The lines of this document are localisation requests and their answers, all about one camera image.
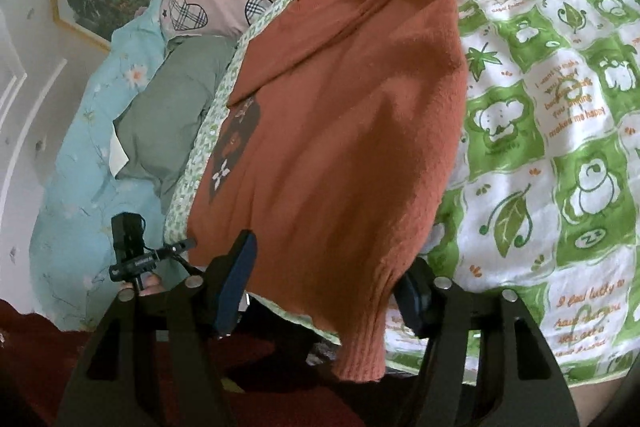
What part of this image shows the dark red cloth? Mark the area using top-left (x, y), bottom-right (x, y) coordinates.
top-left (0, 299), bottom-right (366, 427)

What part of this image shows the light blue floral quilt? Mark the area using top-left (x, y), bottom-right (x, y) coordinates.
top-left (30, 0), bottom-right (175, 334)

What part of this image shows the grey-green pillow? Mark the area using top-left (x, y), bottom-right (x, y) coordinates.
top-left (112, 34), bottom-right (239, 214)

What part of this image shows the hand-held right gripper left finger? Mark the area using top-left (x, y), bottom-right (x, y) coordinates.
top-left (54, 229), bottom-right (261, 427)

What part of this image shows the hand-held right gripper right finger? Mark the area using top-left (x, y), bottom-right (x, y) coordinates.
top-left (395, 257), bottom-right (585, 427)

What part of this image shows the person's left hand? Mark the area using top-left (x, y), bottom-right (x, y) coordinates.
top-left (119, 274), bottom-right (170, 299)

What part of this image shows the orange knit sweater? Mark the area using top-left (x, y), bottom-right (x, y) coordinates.
top-left (186, 0), bottom-right (470, 383)

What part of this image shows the green white printed blanket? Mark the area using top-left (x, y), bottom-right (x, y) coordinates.
top-left (162, 0), bottom-right (640, 389)

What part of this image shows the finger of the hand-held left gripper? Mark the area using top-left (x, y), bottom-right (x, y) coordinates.
top-left (154, 239), bottom-right (197, 264)

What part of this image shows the white paper tag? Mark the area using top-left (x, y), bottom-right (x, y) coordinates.
top-left (109, 127), bottom-right (129, 176)

